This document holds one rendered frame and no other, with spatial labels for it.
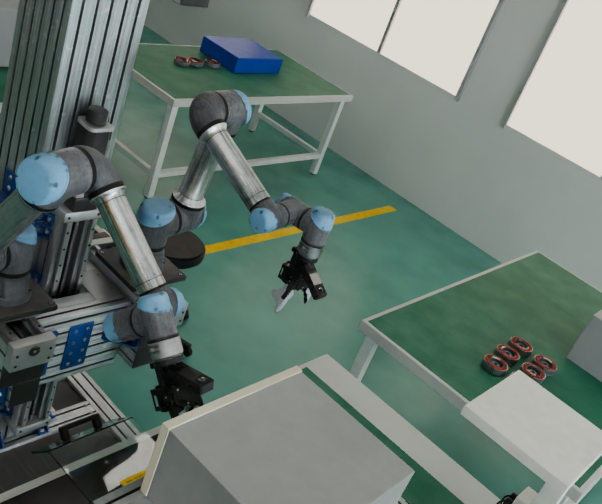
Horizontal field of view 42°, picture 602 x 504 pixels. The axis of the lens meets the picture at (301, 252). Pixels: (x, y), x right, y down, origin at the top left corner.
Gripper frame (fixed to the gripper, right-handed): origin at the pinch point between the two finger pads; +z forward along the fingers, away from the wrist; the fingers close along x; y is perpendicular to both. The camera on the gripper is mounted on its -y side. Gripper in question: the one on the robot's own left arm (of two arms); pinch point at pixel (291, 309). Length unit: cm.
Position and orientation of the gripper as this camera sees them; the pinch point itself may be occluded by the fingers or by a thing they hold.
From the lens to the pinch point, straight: 249.0
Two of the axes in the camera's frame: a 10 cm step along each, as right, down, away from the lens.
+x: -6.6, 1.5, -7.4
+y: -6.8, -5.4, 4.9
